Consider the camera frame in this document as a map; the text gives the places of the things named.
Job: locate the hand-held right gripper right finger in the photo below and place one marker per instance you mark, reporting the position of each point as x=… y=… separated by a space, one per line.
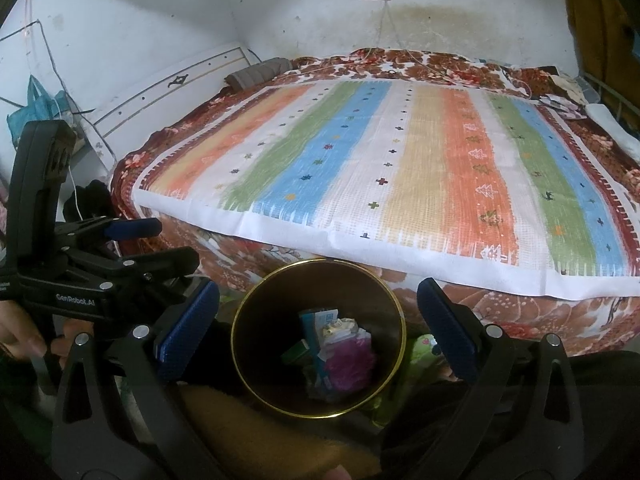
x=445 y=330

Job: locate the brown floral blanket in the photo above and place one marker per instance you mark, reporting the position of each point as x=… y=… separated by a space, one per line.
x=525 y=320

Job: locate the small green box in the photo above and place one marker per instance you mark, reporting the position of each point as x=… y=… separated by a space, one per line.
x=296 y=355

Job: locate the pink plastic bag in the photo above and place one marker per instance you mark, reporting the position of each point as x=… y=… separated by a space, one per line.
x=350 y=365

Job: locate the green patterned cloth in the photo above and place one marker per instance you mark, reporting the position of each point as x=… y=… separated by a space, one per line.
x=420 y=355

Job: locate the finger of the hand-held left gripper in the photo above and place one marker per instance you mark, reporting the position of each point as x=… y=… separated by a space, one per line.
x=165 y=260
x=132 y=230

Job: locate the white headboard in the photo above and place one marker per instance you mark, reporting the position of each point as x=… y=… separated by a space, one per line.
x=165 y=85

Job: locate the white and blue medicine box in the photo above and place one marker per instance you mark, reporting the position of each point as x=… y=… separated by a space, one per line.
x=317 y=325

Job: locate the white paper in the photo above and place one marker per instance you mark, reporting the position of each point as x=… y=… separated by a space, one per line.
x=350 y=334

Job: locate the dark bin with gold rim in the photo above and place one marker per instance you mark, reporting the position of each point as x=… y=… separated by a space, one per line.
x=270 y=310

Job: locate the black cloth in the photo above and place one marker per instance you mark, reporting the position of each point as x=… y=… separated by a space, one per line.
x=92 y=200

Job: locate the patterned clothes pile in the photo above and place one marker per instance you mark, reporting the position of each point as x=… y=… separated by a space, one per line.
x=565 y=95

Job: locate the grey folded cloth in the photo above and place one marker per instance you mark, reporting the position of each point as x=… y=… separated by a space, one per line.
x=257 y=74

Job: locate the white rolled cloth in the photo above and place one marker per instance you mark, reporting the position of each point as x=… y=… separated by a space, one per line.
x=610 y=127

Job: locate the striped colourful mat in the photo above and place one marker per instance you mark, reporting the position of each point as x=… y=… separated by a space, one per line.
x=430 y=185

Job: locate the blue hanging bag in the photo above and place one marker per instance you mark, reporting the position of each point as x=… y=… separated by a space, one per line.
x=35 y=105

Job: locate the person's left hand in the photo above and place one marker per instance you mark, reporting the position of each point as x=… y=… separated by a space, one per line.
x=17 y=330

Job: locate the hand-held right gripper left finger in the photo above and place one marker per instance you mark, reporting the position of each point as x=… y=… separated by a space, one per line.
x=185 y=325

